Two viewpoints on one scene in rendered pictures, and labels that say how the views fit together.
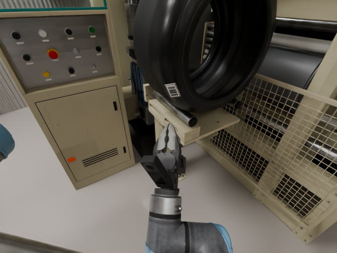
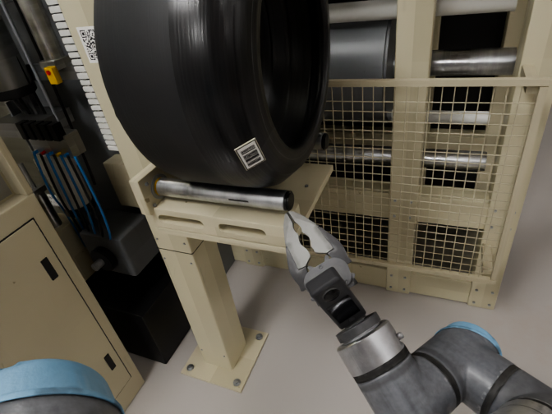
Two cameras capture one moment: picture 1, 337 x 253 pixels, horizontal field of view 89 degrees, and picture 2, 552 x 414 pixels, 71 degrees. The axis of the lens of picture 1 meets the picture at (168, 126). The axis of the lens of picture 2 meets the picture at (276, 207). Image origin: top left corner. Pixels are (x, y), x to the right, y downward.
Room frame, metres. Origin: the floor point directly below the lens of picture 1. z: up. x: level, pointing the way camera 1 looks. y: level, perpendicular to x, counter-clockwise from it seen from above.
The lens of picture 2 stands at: (0.02, 0.28, 1.36)
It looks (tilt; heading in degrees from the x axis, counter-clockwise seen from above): 35 degrees down; 329
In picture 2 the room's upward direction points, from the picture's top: 9 degrees counter-clockwise
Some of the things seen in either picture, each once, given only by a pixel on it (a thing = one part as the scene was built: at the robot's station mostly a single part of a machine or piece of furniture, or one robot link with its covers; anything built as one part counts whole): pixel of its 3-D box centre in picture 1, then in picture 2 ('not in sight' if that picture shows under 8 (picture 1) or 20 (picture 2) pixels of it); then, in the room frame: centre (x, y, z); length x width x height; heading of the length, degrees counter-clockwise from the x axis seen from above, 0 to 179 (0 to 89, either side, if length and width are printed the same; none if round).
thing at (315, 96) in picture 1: (257, 137); (361, 184); (0.78, -0.53, 0.65); 0.90 x 0.02 x 0.70; 31
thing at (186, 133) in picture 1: (170, 115); (223, 215); (0.73, -0.01, 0.84); 0.36 x 0.09 x 0.06; 31
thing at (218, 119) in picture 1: (191, 114); (250, 195); (0.81, -0.13, 0.80); 0.37 x 0.36 x 0.02; 121
